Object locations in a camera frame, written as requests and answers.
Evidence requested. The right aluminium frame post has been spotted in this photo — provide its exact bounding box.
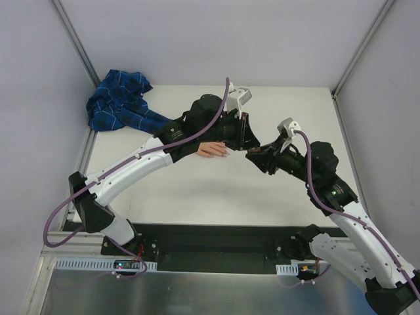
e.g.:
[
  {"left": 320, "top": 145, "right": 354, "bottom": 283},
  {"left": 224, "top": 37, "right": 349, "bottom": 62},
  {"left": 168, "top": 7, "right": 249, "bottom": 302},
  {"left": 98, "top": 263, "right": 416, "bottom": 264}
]
[{"left": 330, "top": 0, "right": 396, "bottom": 99}]

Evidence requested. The left white cable duct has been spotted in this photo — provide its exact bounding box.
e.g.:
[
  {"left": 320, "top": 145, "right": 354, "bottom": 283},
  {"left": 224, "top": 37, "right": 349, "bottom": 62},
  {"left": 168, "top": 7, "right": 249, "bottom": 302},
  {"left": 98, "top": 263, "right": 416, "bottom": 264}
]
[{"left": 55, "top": 258, "right": 158, "bottom": 272}]

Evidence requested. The left aluminium frame post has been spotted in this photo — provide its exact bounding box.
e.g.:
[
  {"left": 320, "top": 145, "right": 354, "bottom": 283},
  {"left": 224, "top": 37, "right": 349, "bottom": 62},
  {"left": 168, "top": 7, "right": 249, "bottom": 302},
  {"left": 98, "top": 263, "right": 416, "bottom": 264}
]
[{"left": 49, "top": 0, "right": 100, "bottom": 87}]

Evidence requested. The mannequin hand with nails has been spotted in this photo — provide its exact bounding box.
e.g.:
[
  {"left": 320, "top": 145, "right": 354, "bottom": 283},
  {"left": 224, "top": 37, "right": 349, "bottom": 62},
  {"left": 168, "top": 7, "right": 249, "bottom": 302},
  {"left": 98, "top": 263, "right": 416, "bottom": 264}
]
[{"left": 196, "top": 142, "right": 229, "bottom": 158}]

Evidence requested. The blue plaid cloth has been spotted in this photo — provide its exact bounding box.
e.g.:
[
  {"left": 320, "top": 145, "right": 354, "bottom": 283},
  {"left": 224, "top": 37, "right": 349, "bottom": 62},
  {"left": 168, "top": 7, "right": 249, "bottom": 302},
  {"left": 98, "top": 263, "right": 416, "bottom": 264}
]
[{"left": 86, "top": 70, "right": 170, "bottom": 135}]

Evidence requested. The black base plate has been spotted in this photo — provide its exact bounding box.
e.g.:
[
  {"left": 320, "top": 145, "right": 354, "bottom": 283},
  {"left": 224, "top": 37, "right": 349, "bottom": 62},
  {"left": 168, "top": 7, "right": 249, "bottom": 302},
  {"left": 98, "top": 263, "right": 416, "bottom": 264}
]
[{"left": 62, "top": 221, "right": 348, "bottom": 273}]

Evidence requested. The white cable duct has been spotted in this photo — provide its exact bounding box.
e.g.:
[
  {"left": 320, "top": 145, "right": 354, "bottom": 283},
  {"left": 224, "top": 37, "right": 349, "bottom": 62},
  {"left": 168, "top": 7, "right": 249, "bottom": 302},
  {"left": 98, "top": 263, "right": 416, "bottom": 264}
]
[
  {"left": 55, "top": 258, "right": 158, "bottom": 272},
  {"left": 276, "top": 263, "right": 299, "bottom": 276}
]

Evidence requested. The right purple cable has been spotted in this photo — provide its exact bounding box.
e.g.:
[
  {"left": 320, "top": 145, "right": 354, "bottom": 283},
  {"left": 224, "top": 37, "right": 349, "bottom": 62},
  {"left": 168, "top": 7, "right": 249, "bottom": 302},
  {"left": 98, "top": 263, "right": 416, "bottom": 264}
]
[{"left": 293, "top": 130, "right": 419, "bottom": 296}]

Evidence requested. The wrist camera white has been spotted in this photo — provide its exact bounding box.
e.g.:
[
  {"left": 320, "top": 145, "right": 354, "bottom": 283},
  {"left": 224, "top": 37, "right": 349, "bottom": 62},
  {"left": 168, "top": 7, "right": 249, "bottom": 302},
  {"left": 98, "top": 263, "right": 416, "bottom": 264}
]
[
  {"left": 277, "top": 117, "right": 301, "bottom": 153},
  {"left": 226, "top": 83, "right": 253, "bottom": 117}
]

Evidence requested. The purple cable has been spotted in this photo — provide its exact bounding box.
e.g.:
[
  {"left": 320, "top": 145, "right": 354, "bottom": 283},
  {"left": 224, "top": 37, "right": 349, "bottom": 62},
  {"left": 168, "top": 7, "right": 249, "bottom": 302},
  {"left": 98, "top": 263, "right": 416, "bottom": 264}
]
[
  {"left": 44, "top": 77, "right": 232, "bottom": 249},
  {"left": 293, "top": 130, "right": 419, "bottom": 296}
]

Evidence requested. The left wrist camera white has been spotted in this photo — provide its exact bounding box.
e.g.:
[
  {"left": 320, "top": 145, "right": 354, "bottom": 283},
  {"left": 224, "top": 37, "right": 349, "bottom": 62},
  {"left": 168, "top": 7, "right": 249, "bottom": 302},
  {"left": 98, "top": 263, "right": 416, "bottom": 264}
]
[{"left": 226, "top": 83, "right": 253, "bottom": 117}]

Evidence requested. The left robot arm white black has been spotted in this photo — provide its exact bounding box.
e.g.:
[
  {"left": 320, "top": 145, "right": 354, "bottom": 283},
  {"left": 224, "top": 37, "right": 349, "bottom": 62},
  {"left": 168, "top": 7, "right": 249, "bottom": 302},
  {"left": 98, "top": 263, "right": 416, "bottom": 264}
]
[{"left": 69, "top": 89, "right": 260, "bottom": 255}]

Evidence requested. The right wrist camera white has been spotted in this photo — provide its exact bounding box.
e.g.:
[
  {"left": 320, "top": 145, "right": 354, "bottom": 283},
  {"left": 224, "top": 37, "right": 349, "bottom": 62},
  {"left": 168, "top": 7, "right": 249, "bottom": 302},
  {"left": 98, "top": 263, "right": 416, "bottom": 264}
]
[{"left": 277, "top": 117, "right": 301, "bottom": 153}]

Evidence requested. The right white cable duct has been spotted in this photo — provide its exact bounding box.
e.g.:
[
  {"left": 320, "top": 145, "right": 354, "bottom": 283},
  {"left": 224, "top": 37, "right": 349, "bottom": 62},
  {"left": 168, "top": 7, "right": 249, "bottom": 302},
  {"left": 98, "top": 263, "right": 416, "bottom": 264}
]
[{"left": 276, "top": 263, "right": 299, "bottom": 276}]

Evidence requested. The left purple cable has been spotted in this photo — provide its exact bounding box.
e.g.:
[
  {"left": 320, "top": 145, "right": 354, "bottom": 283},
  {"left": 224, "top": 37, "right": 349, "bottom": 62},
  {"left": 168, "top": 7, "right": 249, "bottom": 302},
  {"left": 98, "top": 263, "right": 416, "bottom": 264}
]
[{"left": 44, "top": 77, "right": 232, "bottom": 249}]

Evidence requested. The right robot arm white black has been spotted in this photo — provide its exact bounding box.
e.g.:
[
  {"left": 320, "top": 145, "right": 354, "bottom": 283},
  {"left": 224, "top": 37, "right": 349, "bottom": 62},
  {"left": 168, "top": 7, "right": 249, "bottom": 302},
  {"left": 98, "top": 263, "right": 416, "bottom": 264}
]
[{"left": 245, "top": 138, "right": 419, "bottom": 314}]

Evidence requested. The aluminium frame post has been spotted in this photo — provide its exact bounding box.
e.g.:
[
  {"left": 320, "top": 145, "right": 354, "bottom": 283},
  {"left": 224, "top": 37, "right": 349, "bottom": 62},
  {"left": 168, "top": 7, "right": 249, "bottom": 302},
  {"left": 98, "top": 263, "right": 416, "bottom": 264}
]
[
  {"left": 49, "top": 0, "right": 100, "bottom": 87},
  {"left": 330, "top": 0, "right": 396, "bottom": 99}
]

